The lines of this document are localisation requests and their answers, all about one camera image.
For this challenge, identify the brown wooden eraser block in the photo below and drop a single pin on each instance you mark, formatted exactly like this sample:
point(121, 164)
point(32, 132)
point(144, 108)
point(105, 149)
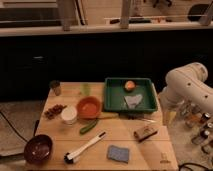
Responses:
point(145, 132)

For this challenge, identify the blue sponge cloth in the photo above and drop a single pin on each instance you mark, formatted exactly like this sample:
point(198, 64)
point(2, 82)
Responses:
point(119, 154)

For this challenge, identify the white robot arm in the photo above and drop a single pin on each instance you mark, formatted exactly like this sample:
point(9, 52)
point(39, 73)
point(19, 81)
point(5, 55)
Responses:
point(186, 83)

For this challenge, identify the green plastic tray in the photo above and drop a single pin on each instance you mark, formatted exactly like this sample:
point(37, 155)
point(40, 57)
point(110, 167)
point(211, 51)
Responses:
point(129, 95)

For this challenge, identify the pale green cup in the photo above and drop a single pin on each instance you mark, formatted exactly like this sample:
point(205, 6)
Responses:
point(85, 89)

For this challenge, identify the orange fruit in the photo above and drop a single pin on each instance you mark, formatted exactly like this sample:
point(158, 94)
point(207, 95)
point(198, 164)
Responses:
point(129, 85)

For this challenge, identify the orange bowl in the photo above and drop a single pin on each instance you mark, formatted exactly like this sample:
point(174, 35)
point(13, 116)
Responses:
point(88, 107)

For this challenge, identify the grey crumpled cloth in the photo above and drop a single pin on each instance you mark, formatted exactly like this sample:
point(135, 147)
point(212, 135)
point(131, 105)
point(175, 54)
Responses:
point(133, 101)

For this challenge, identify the green cucumber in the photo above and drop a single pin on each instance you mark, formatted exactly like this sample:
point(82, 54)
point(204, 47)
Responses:
point(88, 127)

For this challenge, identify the white cup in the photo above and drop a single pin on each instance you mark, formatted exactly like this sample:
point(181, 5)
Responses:
point(69, 115)

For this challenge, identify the dark metal cup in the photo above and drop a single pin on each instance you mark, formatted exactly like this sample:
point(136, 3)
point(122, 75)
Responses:
point(55, 86)

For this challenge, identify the brown grapes bunch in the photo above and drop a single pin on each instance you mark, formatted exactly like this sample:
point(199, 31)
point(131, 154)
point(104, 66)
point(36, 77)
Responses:
point(54, 111)

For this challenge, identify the white black dish brush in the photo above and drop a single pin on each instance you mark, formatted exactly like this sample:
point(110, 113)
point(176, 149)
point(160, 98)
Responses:
point(71, 156)

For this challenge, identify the dark purple bowl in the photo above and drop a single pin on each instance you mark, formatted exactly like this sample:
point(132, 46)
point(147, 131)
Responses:
point(38, 149)

